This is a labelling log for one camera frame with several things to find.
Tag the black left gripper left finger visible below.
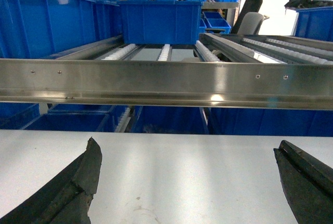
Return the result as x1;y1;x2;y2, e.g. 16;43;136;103
1;138;102;223

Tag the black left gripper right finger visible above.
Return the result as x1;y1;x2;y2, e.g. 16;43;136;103
273;140;332;223

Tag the stainless steel shelf rack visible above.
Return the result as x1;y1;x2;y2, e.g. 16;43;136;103
1;34;332;136

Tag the blue bin lower left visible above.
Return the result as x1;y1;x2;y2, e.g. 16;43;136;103
22;104;127;132

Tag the blue bin far right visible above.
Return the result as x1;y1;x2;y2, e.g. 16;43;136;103
294;6;333;42

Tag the grey office chair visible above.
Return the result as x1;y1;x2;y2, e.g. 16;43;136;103
230;0;269;35

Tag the large blue bin left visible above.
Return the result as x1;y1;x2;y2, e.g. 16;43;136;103
1;0;122;59

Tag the blue bin centre on rollers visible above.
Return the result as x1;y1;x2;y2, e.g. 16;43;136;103
118;1;203;45

